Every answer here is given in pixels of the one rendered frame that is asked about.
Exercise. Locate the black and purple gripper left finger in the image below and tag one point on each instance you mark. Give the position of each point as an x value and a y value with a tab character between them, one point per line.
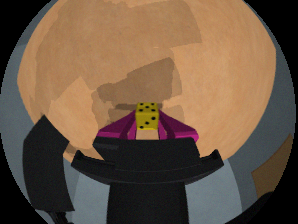
120	128

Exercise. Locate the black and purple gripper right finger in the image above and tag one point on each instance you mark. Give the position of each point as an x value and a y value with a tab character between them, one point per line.
174	128

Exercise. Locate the yellow die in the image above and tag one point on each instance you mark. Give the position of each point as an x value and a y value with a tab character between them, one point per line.
147	116

